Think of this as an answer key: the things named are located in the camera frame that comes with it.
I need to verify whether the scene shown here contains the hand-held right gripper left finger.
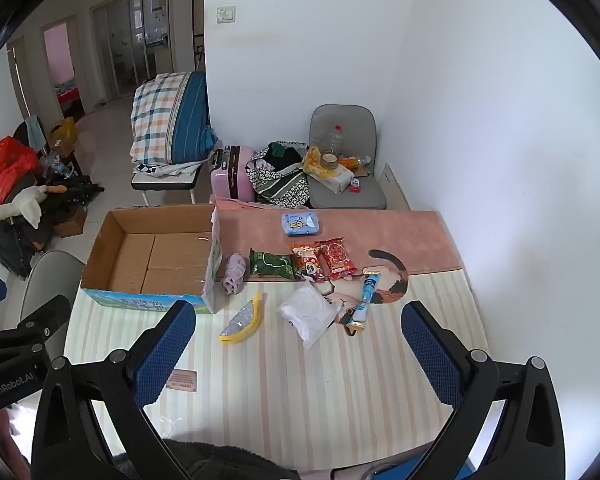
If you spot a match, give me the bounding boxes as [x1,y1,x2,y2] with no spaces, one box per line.
[31,301,197,480]

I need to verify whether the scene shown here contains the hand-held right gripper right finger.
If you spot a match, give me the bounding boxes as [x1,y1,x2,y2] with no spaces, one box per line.
[401,301,566,480]

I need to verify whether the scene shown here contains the yellow silver scrubber sponge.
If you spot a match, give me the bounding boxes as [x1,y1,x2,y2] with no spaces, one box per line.
[219,292,262,345]

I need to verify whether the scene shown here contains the cardboard box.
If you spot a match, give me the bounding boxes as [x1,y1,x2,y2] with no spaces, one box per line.
[80,204,224,315]

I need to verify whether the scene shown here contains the purple cloth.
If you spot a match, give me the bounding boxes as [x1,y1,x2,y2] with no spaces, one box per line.
[221,253,248,296]

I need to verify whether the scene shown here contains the white chair backrest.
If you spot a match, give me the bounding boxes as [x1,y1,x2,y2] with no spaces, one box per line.
[20,250,87,361]

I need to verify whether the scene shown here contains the black fabric heap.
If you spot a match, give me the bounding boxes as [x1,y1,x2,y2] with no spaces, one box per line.
[0,170,106,281]

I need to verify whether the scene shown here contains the blue tube sachet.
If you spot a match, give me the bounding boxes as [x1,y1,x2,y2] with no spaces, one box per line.
[344,270,382,337]

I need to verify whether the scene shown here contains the white goose plush toy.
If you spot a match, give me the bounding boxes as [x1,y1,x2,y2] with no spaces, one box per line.
[0,185,68,231]

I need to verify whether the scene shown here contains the small brown carton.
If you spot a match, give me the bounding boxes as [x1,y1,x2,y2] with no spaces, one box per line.
[55,207,88,238]

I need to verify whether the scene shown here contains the cat printed mat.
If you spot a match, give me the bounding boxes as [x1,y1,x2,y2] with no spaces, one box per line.
[62,209,491,471]

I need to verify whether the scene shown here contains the white plastic packet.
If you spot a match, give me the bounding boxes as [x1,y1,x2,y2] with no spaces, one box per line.
[278,280,340,350]

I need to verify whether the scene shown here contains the red plastic bag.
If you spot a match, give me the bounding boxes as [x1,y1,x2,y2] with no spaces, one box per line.
[0,137,43,203]

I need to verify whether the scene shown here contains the red snack packet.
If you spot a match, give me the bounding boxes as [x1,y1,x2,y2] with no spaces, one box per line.
[314,238,358,281]

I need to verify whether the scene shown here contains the green snack packet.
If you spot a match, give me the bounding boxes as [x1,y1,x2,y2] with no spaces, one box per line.
[249,248,297,280]

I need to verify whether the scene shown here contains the orange snack packet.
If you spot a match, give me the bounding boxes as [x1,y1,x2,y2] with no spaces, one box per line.
[290,243,327,281]

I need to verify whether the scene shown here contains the light blue cloth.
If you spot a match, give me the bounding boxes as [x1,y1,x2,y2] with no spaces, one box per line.
[25,116,48,148]

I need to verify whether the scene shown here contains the beige board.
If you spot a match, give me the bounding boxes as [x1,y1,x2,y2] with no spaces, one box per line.
[377,162,412,211]

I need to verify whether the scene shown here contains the white stool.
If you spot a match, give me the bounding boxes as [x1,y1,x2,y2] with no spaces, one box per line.
[131,160,203,206]

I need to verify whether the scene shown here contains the yellow paper bag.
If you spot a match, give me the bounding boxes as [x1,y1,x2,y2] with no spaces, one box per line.
[47,117,78,156]

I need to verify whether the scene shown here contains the blue wet wipes pack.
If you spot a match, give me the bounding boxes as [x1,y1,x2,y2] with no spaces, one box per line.
[280,211,322,237]

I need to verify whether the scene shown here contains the white tissue pack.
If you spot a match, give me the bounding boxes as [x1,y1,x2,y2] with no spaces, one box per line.
[312,165,355,193]

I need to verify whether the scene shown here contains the pink suitcase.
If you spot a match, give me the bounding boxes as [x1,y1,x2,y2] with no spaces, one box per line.
[210,145,257,204]

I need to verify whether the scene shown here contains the patterned tote bag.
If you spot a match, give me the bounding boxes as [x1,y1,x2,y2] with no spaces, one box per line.
[245,141,311,209]

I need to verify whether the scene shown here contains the plaid folded quilt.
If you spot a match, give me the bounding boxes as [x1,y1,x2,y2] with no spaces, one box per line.
[130,72,193,166]

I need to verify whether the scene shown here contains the yellow plastic bag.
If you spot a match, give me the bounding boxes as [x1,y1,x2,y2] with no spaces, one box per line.
[301,146,331,178]

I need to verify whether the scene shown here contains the clear plastic bottle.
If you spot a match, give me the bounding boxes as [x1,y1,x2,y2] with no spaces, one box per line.
[325,123,345,157]

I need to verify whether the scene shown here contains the blue striped quilt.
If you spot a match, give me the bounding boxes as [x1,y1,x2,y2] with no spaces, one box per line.
[167,71,220,165]

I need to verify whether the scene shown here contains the grey cushioned chair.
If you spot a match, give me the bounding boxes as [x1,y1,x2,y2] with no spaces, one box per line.
[307,104,388,210]

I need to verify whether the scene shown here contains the glass sliding door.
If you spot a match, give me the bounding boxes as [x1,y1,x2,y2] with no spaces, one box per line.
[90,0,176,106]

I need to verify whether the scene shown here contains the wooden door frame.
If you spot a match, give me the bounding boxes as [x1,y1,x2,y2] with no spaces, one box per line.
[40,15,90,121]

